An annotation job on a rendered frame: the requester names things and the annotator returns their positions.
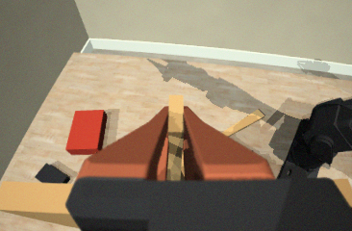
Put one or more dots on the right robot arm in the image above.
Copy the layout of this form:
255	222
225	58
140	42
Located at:
329	130

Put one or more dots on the red cube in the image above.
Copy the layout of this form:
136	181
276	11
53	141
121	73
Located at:
87	132

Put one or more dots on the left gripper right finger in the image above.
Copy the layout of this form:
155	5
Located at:
216	156

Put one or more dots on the brown wooden board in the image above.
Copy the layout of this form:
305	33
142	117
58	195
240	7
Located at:
46	201

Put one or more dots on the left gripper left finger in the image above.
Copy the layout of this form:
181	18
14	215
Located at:
135	155

